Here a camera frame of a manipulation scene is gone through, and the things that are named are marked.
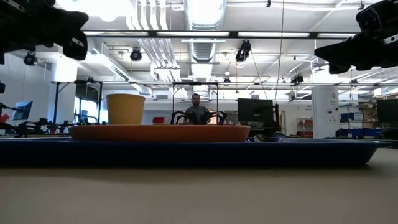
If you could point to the person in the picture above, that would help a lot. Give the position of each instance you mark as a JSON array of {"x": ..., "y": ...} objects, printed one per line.
[{"x": 197, "y": 113}]

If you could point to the yellow plastic cup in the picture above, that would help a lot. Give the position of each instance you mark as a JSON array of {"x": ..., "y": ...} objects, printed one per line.
[{"x": 125, "y": 109}]

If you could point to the black dark monitor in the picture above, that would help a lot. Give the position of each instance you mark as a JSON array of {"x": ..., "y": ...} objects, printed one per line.
[
  {"x": 255, "y": 110},
  {"x": 388, "y": 110}
]

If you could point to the blue plastic tray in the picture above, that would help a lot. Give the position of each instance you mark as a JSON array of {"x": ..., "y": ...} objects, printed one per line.
[{"x": 186, "y": 154}]

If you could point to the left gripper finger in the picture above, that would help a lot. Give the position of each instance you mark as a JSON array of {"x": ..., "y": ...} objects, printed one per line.
[{"x": 71, "y": 23}]

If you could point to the silver ventilation duct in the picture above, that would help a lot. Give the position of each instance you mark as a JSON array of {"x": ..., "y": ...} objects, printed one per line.
[{"x": 203, "y": 31}]

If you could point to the black background rig frame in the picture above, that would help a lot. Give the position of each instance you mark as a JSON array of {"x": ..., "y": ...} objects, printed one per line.
[
  {"x": 195, "y": 83},
  {"x": 77, "y": 82}
]

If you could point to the monitor with blue screen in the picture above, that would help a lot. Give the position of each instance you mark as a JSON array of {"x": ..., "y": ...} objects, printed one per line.
[{"x": 22, "y": 110}]

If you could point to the blue storage bins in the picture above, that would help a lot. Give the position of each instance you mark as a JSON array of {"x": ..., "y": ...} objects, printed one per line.
[{"x": 357, "y": 132}]

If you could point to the shelf with red bins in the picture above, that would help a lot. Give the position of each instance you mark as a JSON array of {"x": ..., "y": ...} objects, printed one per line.
[{"x": 304, "y": 127}]

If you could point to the red box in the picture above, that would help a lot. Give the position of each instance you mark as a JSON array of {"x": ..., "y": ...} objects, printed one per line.
[{"x": 158, "y": 120}]

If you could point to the black background bench equipment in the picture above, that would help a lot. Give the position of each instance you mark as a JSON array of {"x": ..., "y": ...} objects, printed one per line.
[{"x": 37, "y": 126}]

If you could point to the salmon pink plastic plate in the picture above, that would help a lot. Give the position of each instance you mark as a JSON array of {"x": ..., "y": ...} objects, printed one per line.
[{"x": 158, "y": 133}]

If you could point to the white pillar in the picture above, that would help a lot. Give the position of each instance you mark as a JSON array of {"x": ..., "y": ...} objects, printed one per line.
[{"x": 325, "y": 112}]

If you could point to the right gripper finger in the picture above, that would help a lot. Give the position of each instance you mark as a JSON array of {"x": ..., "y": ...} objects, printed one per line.
[
  {"x": 351, "y": 62},
  {"x": 342, "y": 49}
]

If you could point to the black round ceiling fixture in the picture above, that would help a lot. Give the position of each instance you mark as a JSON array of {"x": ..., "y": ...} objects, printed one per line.
[
  {"x": 136, "y": 55},
  {"x": 30, "y": 58},
  {"x": 297, "y": 79},
  {"x": 243, "y": 51}
]

